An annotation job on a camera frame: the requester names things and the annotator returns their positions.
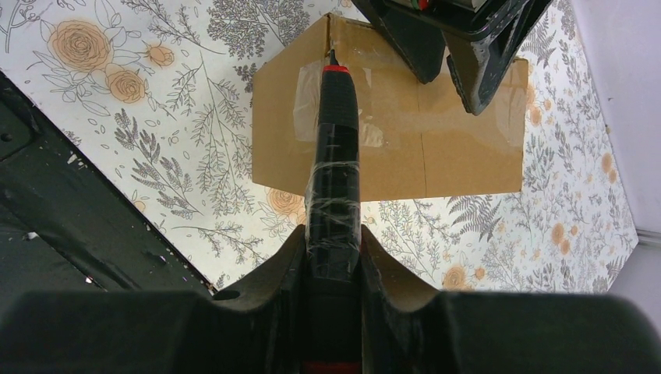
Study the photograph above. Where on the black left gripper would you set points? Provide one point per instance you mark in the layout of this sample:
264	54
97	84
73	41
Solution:
482	41

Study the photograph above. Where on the red black utility knife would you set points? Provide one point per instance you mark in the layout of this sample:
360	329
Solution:
331	332

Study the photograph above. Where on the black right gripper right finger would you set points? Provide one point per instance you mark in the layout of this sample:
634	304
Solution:
410	326

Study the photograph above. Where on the floral patterned table mat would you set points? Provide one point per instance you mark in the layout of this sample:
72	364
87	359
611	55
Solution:
157	95

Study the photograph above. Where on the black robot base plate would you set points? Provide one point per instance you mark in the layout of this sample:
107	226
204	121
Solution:
51	193

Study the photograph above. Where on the brown cardboard express box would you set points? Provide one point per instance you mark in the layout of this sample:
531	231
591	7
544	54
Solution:
416	140

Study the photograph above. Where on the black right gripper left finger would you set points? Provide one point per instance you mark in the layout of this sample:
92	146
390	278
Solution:
248	327

